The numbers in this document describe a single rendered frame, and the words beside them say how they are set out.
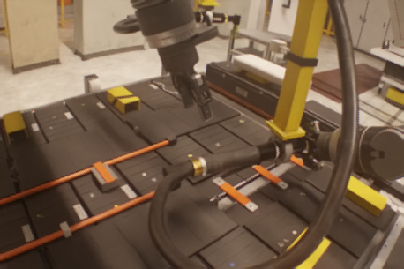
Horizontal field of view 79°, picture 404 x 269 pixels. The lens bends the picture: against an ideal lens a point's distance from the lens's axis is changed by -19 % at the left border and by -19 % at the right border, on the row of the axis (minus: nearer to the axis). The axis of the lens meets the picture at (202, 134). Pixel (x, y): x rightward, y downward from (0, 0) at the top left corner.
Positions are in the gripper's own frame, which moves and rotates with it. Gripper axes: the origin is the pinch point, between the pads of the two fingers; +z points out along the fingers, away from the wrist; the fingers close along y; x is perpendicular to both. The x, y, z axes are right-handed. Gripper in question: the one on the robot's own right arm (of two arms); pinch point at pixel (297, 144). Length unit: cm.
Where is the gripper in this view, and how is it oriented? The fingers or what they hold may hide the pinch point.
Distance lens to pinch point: 87.6
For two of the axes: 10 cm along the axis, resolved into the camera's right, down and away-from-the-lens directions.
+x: 9.0, -1.5, 4.1
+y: 1.2, 9.9, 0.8
